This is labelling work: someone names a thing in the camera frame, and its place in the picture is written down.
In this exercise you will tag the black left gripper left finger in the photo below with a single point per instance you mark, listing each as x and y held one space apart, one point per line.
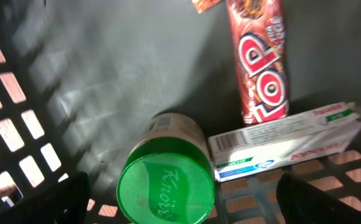
64 202

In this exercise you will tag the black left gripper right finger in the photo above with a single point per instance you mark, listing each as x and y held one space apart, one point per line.
302 203

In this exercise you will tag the white Panadol box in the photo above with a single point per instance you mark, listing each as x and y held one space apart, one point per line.
282 142

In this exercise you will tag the green lid jar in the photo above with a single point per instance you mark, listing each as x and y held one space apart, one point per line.
168 176

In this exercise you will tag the red chocolate bar wrapper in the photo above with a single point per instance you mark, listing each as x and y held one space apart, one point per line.
258 37

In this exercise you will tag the orange juice carton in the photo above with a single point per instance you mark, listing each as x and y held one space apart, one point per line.
202 5

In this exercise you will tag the grey plastic shopping basket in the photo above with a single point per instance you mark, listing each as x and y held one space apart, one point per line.
80 80

